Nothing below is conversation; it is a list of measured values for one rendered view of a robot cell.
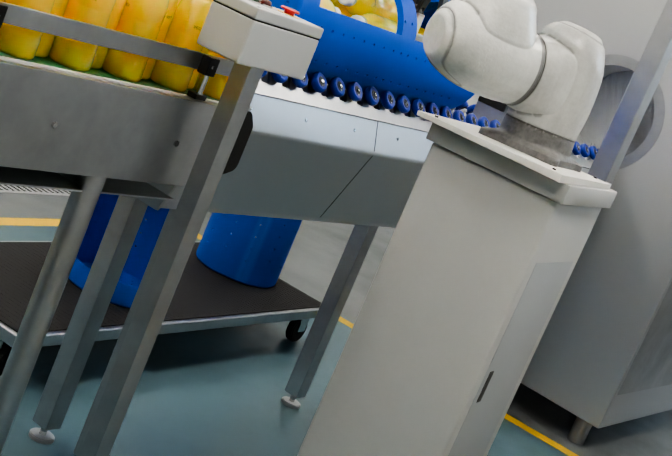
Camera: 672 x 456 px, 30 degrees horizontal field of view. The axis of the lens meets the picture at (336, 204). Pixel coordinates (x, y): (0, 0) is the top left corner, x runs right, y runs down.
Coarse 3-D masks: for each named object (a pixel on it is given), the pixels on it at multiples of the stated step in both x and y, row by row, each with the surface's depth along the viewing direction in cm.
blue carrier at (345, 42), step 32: (288, 0) 251; (320, 0) 254; (352, 32) 267; (384, 32) 277; (416, 32) 288; (320, 64) 269; (352, 64) 276; (384, 64) 284; (416, 64) 294; (416, 96) 309; (448, 96) 317
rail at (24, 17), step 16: (16, 16) 186; (32, 16) 188; (48, 16) 191; (48, 32) 192; (64, 32) 194; (80, 32) 197; (96, 32) 200; (112, 32) 203; (112, 48) 204; (128, 48) 207; (144, 48) 210; (160, 48) 213; (176, 48) 216; (192, 64) 221; (224, 64) 228
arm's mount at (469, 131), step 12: (432, 120) 249; (444, 120) 252; (456, 120) 267; (456, 132) 247; (468, 132) 246; (480, 144) 244; (492, 144) 243; (504, 144) 254; (504, 156) 242; (516, 156) 241; (528, 156) 248; (540, 168) 238; (552, 168) 240; (564, 168) 256; (564, 180) 238; (576, 180) 244; (588, 180) 251; (600, 180) 264
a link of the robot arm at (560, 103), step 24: (552, 24) 254; (552, 48) 248; (576, 48) 249; (600, 48) 252; (552, 72) 247; (576, 72) 249; (600, 72) 252; (528, 96) 248; (552, 96) 249; (576, 96) 251; (528, 120) 253; (552, 120) 251; (576, 120) 253
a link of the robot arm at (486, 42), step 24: (456, 0) 243; (480, 0) 241; (504, 0) 241; (528, 0) 243; (432, 24) 244; (456, 24) 239; (480, 24) 239; (504, 24) 240; (528, 24) 243; (432, 48) 243; (456, 48) 239; (480, 48) 239; (504, 48) 241; (528, 48) 244; (456, 72) 242; (480, 72) 242; (504, 72) 243; (528, 72) 245; (504, 96) 248
